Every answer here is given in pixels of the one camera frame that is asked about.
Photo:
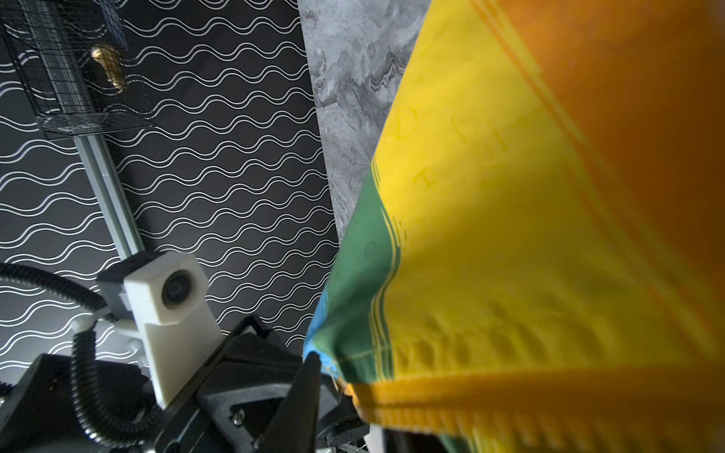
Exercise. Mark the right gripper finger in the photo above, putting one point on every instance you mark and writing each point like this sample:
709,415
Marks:
293,427

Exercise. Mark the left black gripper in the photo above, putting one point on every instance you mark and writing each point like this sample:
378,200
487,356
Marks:
230,402

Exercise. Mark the rainbow striped jacket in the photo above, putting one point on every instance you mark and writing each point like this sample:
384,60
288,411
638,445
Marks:
536,259

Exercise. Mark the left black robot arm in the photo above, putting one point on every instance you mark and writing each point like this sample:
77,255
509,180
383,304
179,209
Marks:
99,398

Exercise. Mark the brass object in basket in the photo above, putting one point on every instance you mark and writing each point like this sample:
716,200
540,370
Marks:
109,59

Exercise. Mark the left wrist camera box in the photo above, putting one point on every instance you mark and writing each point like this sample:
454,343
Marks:
159,301

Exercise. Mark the black wire wall basket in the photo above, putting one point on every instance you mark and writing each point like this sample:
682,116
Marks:
50,46

